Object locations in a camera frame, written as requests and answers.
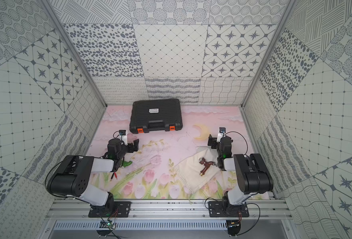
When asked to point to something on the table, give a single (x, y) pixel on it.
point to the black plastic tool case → (155, 114)
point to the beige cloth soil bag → (198, 168)
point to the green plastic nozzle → (126, 163)
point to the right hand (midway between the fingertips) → (218, 136)
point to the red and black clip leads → (114, 173)
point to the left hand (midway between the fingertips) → (129, 137)
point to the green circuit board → (102, 225)
